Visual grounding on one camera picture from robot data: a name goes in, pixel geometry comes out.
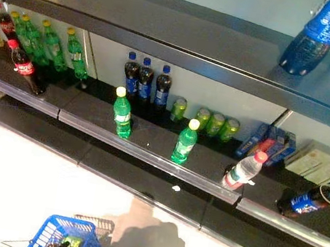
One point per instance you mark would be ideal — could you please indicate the white paper scrap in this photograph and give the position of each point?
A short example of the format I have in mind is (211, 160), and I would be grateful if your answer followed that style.
(176, 188)

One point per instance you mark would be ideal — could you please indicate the large Pepsi cola bottle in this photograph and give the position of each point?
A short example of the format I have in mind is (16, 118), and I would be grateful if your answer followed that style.
(318, 34)

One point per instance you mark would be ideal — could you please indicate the red carton box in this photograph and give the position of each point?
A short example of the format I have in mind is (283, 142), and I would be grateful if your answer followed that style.
(266, 148)

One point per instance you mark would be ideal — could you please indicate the row of green soda bottles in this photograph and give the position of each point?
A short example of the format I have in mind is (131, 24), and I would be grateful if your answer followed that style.
(62, 30)

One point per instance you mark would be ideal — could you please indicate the cream carton boxes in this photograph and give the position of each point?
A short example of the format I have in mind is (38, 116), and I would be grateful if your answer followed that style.
(317, 162)

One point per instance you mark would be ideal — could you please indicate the red cap cola bottle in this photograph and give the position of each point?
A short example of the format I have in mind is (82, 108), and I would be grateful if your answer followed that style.
(24, 68)
(6, 23)

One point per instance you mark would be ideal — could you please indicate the green yellow-capped soda bottle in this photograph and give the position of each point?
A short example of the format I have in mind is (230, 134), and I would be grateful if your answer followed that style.
(184, 145)
(32, 41)
(122, 117)
(53, 48)
(17, 30)
(76, 54)

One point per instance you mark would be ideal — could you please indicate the white shelf back panel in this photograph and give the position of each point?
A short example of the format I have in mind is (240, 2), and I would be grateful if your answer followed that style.
(218, 97)
(322, 131)

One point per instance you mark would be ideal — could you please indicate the blue plastic shopping basket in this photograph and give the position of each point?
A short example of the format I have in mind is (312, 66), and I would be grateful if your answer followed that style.
(46, 233)

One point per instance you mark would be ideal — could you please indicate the red label water bottle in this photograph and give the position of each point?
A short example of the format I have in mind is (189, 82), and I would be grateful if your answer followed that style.
(241, 170)

